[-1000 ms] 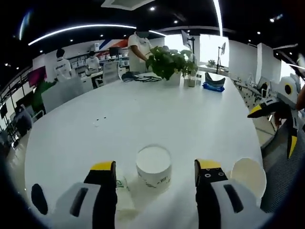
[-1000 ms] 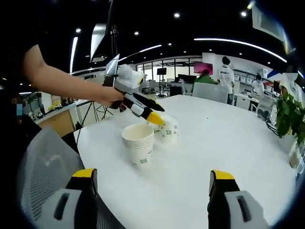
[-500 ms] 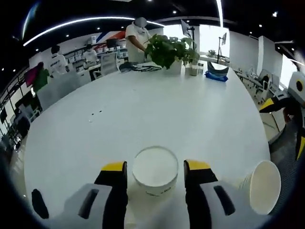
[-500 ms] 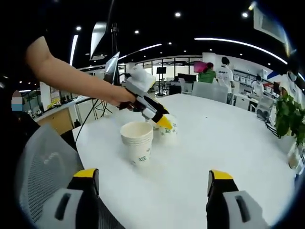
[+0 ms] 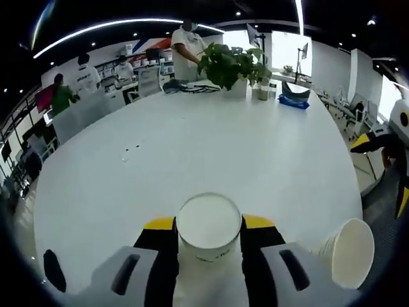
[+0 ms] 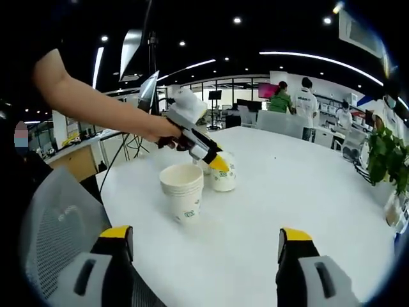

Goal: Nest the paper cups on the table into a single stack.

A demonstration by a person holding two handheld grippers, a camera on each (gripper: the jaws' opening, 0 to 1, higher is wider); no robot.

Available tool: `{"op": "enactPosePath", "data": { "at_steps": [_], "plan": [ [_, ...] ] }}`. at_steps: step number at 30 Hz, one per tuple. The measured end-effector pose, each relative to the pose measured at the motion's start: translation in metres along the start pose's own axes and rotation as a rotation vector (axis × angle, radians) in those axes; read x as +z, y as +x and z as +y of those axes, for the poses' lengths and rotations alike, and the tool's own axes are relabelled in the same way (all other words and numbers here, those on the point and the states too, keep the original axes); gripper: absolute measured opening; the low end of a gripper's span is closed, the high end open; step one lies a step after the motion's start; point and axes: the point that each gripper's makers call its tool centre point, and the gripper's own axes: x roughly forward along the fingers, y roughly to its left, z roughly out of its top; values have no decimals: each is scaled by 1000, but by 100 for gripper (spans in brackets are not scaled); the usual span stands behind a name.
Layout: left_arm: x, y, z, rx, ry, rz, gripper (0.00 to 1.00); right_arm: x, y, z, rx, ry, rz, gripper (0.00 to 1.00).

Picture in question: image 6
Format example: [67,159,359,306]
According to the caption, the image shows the white table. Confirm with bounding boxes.
[95,125,397,307]

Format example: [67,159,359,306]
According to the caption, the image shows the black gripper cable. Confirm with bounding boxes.
[100,132,129,193]

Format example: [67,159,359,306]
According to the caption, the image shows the pink monitor screen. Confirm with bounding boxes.
[258,82,279,99]

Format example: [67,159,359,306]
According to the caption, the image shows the curved ceiling strip light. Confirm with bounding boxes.
[259,51,384,87]

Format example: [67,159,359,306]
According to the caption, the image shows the grey overhead panel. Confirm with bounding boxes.
[118,29,143,83]

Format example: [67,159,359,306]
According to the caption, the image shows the silver laptop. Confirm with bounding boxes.
[137,70,160,113]

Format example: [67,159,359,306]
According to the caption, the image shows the ceiling air conditioner vent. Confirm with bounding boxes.
[338,8,384,58]

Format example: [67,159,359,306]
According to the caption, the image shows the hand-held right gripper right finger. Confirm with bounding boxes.
[275,227,360,307]

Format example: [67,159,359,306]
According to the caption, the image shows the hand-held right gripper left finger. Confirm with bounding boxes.
[47,225,134,307]

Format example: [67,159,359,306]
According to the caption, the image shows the black tripod stand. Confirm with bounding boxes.
[147,31,162,119]

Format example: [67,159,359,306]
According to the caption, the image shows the black monitor on stand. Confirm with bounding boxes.
[209,90,223,130]

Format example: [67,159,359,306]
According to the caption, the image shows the green potted plant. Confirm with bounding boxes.
[366,126,409,196]

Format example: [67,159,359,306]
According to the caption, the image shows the white mesh office chair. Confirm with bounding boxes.
[341,129,368,161]

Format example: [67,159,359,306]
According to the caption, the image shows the person's left hand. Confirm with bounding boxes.
[148,116,181,145]

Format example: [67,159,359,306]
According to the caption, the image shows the stack of white paper cups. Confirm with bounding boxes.
[159,163,205,225]

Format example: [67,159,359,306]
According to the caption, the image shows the wooden side desk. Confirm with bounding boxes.
[47,136,103,180]

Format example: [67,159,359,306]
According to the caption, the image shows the straight ceiling strip light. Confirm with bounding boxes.
[158,59,217,83]
[92,47,105,90]

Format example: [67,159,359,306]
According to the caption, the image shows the grey mesh office chair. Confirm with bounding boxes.
[19,166,167,307]

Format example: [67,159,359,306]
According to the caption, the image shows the glass plant vase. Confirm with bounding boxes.
[385,191,409,226]

